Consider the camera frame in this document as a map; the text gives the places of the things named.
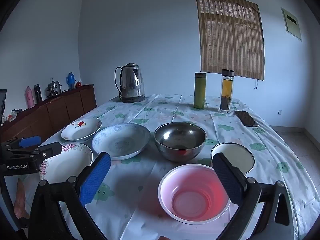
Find stainless steel bowl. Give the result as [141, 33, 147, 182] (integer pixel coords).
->
[153, 122, 207, 162]

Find black thermos flask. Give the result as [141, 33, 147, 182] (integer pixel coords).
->
[34, 84, 43, 104]

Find blue patterned white plate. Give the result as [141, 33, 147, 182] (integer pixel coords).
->
[91, 123, 151, 161]

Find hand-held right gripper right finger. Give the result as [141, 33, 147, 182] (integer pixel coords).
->
[212, 152, 298, 240]

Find white enamel bowl dark rim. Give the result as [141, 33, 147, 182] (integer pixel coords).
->
[211, 142, 255, 175]

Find green thermos flask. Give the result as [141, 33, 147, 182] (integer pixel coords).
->
[194, 72, 207, 109]

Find brown wooden sideboard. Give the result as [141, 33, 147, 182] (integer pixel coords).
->
[0, 84, 97, 143]

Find black kettle base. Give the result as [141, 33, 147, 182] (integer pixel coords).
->
[119, 94, 146, 103]

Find stainless steel electric kettle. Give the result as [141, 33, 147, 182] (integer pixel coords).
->
[114, 63, 146, 100]

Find pale green wall panel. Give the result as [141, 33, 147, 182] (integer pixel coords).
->
[280, 7, 302, 42]

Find pink thermos flask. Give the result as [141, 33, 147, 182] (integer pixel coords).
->
[24, 86, 35, 109]

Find purple flower white plate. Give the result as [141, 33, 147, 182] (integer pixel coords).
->
[39, 143, 93, 184]

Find white tablecloth green cloud print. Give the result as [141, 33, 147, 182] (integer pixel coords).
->
[17, 94, 320, 240]

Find pink plastic bowl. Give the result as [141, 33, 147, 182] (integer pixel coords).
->
[158, 164, 232, 225]

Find silver rice cooker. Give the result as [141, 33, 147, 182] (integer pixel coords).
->
[46, 80, 62, 98]

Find glass tea bottle black lid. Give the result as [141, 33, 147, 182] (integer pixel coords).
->
[218, 69, 235, 113]

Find small colourful clutter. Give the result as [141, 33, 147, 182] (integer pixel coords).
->
[6, 108, 23, 123]

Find person's left forearm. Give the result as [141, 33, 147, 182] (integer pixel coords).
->
[14, 179, 30, 219]

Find red flower white plate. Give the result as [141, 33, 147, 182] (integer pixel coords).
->
[61, 118, 102, 142]

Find bamboo window blind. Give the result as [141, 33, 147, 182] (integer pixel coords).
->
[195, 0, 265, 81]

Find black smartphone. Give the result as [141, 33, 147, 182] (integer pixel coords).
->
[234, 110, 259, 128]

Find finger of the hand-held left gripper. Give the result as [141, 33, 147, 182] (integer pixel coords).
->
[32, 142, 63, 159]
[4, 136, 42, 148]

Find blue water bottle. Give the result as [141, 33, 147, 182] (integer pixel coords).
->
[66, 72, 76, 90]

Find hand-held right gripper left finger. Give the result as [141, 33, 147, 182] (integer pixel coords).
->
[26, 152, 112, 240]

